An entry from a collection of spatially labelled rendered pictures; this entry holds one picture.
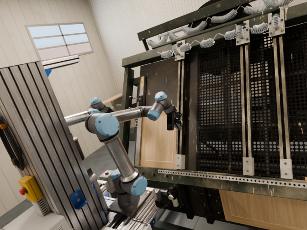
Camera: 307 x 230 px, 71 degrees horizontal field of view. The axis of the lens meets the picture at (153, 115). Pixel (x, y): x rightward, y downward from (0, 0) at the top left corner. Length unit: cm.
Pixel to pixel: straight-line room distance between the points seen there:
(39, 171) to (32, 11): 458
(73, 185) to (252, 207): 148
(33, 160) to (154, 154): 119
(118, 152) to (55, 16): 489
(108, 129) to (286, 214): 158
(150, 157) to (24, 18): 413
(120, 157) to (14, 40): 421
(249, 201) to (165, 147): 84
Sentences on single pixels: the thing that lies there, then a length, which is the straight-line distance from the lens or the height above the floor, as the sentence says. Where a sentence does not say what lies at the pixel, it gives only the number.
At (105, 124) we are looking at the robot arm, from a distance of 112.
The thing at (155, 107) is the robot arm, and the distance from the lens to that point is 139.
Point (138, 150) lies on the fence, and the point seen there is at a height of 103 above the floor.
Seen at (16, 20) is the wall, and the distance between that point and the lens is 531.
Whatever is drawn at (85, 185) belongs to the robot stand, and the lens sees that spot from 145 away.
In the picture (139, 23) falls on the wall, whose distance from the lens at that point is 557.
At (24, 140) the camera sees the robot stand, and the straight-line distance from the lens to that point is 124.
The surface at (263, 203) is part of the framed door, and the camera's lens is 211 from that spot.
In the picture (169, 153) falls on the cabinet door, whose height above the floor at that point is 101.
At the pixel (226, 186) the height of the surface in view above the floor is 83.
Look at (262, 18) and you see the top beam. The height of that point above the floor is 192.
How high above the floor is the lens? 190
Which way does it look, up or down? 15 degrees down
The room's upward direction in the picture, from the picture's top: 16 degrees counter-clockwise
